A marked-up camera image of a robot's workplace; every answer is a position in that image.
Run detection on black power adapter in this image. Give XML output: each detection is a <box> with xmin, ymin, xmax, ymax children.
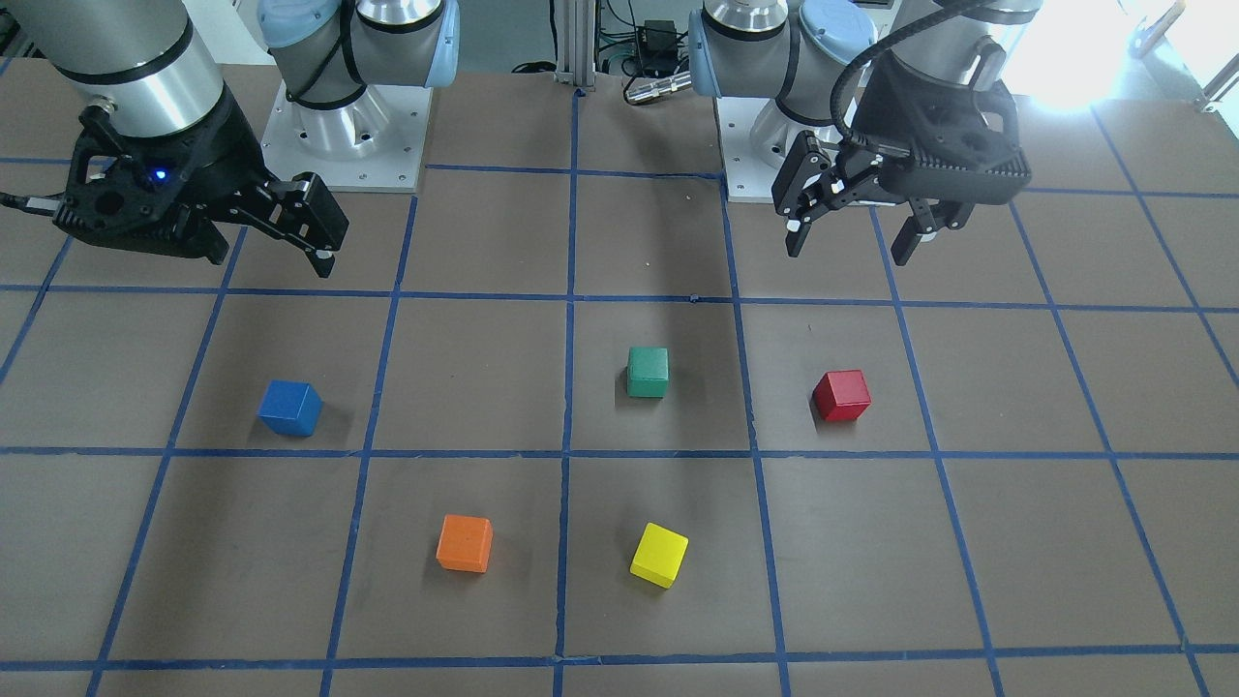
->
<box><xmin>634</xmin><ymin>19</ymin><xmax>679</xmax><ymax>74</ymax></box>

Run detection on green block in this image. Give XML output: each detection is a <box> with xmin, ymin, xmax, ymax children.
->
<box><xmin>624</xmin><ymin>345</ymin><xmax>670</xmax><ymax>400</ymax></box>

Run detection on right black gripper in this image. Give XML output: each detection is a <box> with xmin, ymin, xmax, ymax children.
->
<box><xmin>52</xmin><ymin>85</ymin><xmax>349</xmax><ymax>279</ymax></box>

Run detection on red block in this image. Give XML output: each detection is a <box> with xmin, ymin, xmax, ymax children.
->
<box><xmin>812</xmin><ymin>370</ymin><xmax>872</xmax><ymax>422</ymax></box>

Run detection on blue block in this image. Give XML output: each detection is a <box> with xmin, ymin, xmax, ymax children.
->
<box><xmin>256</xmin><ymin>379</ymin><xmax>323</xmax><ymax>438</ymax></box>

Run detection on orange block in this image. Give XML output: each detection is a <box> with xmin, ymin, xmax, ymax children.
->
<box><xmin>437</xmin><ymin>513</ymin><xmax>493</xmax><ymax>574</ymax></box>

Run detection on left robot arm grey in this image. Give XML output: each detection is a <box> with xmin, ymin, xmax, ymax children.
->
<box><xmin>686</xmin><ymin>1</ymin><xmax>1042</xmax><ymax>265</ymax></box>

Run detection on yellow block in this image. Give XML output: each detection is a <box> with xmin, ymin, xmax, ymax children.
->
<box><xmin>629</xmin><ymin>522</ymin><xmax>689</xmax><ymax>591</ymax></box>

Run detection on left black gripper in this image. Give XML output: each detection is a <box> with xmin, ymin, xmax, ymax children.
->
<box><xmin>771</xmin><ymin>45</ymin><xmax>1035</xmax><ymax>266</ymax></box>

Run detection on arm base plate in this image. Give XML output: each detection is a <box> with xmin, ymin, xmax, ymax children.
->
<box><xmin>260</xmin><ymin>85</ymin><xmax>437</xmax><ymax>194</ymax></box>
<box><xmin>715</xmin><ymin>97</ymin><xmax>841</xmax><ymax>204</ymax></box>

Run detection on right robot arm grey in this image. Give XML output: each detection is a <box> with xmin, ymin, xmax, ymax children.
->
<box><xmin>2</xmin><ymin>1</ymin><xmax>460</xmax><ymax>279</ymax></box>

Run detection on aluminium frame post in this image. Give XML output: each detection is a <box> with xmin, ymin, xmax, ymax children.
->
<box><xmin>549</xmin><ymin>0</ymin><xmax>600</xmax><ymax>93</ymax></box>

